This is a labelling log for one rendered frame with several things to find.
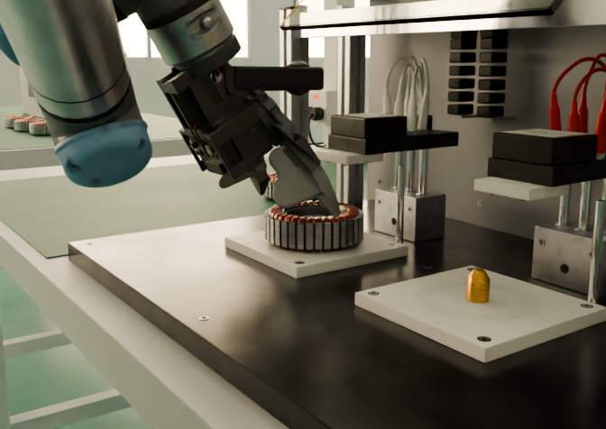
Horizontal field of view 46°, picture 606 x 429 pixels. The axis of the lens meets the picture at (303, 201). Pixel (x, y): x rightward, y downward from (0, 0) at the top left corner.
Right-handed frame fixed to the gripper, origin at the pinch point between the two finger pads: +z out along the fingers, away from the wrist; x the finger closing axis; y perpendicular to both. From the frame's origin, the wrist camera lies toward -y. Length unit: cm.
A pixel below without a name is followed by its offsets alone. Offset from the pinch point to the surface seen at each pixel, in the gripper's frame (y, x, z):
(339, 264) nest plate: 3.1, 7.5, 4.3
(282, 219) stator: 3.6, 1.1, -0.5
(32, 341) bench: 32, -137, 55
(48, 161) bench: 0, -133, 14
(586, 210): -14.5, 24.5, 6.6
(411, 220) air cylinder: -10.1, 3.0, 9.6
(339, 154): -5.9, 1.5, -2.5
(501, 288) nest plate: -2.6, 23.4, 6.9
